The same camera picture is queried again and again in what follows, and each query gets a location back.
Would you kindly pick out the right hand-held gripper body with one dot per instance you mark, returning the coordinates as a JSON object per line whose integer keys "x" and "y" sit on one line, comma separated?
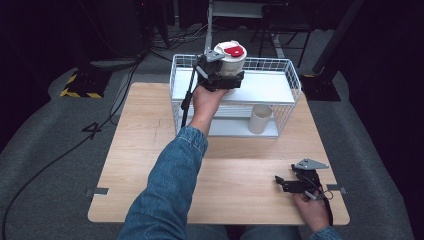
{"x": 310, "y": 178}

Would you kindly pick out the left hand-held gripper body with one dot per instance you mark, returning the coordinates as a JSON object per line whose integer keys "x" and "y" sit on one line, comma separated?
{"x": 206, "y": 71}

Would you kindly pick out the white cup with red lid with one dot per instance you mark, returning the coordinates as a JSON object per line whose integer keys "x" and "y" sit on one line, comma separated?
{"x": 231, "y": 63}

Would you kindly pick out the white paper cup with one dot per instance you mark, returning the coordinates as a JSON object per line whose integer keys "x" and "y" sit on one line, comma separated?
{"x": 259, "y": 120}

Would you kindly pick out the person's left hand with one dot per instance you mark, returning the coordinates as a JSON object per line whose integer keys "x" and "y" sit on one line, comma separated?
{"x": 205, "y": 103}

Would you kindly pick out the person's right hand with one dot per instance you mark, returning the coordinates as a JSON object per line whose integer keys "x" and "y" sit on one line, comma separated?
{"x": 315, "y": 213}

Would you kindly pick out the black metal stand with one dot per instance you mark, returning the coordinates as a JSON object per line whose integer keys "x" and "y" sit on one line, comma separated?
{"x": 283, "y": 23}

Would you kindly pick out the dark slanted stand pole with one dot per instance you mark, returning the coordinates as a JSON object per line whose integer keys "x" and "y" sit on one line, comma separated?
{"x": 336, "y": 36}

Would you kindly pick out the black yellow striped stand base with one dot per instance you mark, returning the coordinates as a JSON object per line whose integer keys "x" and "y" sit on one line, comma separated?
{"x": 85, "y": 85}

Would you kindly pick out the grey table edge bracket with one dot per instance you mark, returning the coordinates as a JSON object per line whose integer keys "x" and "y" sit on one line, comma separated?
{"x": 337, "y": 188}
{"x": 100, "y": 191}

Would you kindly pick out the white desk frame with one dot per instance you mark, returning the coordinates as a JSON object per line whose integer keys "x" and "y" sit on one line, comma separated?
{"x": 209, "y": 30}

